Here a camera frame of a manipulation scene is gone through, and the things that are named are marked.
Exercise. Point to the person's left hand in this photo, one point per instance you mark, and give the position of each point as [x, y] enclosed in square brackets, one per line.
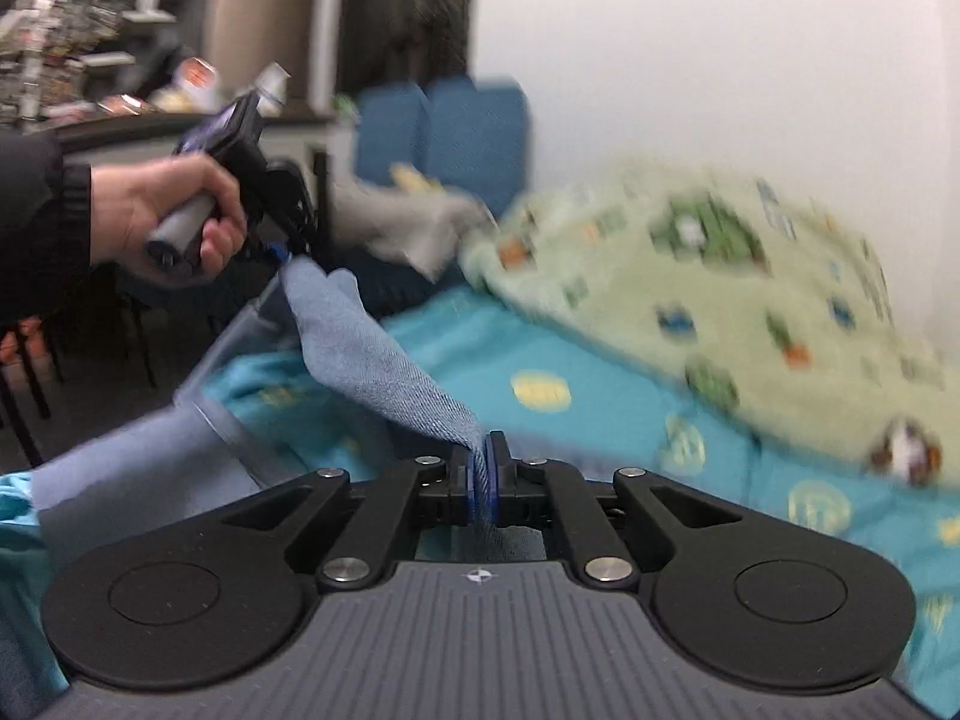
[127, 210]

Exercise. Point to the green printed fleece blanket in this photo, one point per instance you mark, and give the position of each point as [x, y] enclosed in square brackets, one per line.
[675, 300]

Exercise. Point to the white device with orange face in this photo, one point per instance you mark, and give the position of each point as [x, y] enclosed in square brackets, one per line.
[199, 79]

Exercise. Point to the yellow plush toy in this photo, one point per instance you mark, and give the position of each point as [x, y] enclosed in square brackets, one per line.
[416, 178]

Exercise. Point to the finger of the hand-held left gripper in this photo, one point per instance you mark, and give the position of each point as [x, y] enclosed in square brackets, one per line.
[279, 253]

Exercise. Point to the blue covered dining chair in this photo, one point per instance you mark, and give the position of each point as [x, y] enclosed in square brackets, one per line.
[390, 135]

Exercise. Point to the blue denim pants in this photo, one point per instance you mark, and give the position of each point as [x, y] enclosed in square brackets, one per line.
[360, 360]

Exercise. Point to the silver refrigerator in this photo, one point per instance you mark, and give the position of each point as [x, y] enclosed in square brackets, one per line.
[255, 15]

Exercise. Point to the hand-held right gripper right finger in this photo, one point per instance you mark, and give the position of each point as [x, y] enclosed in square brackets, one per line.
[504, 472]

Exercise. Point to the dark window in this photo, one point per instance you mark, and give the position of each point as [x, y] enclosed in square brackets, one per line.
[405, 15]

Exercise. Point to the blue quilted cushions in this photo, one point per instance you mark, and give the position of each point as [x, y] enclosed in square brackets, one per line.
[480, 135]

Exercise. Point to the teal smiley print bed sheet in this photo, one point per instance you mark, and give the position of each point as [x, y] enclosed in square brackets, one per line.
[600, 405]

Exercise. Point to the tissue pack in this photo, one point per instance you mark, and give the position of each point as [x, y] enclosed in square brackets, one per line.
[271, 86]

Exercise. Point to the white staircase shelving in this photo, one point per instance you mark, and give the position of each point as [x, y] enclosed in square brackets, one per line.
[60, 15]

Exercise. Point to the white table with black legs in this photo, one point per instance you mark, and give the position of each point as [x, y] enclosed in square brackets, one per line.
[135, 127]

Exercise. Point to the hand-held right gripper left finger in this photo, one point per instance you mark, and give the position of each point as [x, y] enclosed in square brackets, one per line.
[474, 472]

